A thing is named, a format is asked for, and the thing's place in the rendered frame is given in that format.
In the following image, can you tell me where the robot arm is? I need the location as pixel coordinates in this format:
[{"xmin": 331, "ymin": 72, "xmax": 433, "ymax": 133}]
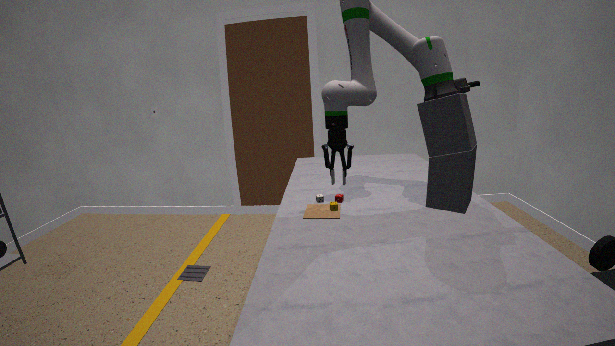
[{"xmin": 322, "ymin": 0, "xmax": 480, "ymax": 131}]

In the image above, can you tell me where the tan mat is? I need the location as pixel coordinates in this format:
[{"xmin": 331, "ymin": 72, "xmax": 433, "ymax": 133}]
[{"xmin": 303, "ymin": 204, "xmax": 341, "ymax": 219}]

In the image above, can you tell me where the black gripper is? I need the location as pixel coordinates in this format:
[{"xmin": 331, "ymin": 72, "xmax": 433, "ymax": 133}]
[{"xmin": 321, "ymin": 130, "xmax": 354, "ymax": 185}]

